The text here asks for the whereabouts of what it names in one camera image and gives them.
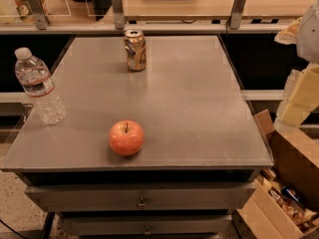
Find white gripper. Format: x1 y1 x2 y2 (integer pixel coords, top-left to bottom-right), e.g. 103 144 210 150
274 0 319 130

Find red apple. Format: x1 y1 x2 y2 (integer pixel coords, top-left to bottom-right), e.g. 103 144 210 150
109 119 145 156

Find grey drawer cabinet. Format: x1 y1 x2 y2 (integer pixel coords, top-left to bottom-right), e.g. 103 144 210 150
1 35 273 239

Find cardboard box with snacks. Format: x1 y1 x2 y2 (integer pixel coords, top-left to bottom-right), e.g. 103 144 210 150
234 110 319 239

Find gold soda can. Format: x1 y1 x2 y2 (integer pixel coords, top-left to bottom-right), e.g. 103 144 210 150
125 30 147 71

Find lower drawer with knob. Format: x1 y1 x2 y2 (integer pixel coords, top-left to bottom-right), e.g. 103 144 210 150
59 215 232 236

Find drawer with knob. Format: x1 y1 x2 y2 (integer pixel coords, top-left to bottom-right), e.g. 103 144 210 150
59 215 232 236
25 182 255 213

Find upper drawer with knob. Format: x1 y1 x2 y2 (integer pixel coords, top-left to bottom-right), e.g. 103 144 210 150
25 182 255 213

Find clear plastic water bottle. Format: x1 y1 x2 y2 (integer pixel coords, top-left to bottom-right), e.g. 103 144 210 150
15 47 67 124

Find right metal bracket post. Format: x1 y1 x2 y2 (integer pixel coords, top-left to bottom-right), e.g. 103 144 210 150
228 0 246 29

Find metal bracket post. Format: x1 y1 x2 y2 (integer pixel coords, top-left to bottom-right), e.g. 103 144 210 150
228 0 246 29
27 0 50 30
112 0 126 30

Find middle metal bracket post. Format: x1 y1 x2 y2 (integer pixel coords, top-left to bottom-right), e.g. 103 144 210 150
112 0 126 30

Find left metal bracket post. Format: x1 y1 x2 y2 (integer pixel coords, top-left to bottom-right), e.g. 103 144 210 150
27 0 50 30

